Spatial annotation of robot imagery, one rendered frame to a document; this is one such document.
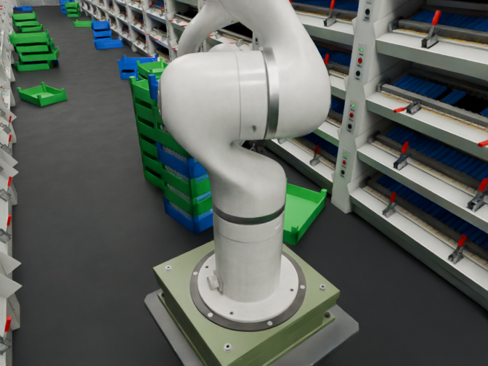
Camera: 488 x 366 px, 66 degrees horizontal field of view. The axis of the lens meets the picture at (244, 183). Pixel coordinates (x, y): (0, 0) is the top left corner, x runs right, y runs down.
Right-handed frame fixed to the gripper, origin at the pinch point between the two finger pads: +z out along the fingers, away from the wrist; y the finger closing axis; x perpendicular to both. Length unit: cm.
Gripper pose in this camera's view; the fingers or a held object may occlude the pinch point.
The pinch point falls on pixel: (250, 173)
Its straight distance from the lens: 77.7
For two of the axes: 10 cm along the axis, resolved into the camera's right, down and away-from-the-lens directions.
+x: 8.7, 0.1, 4.9
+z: 2.0, 9.1, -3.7
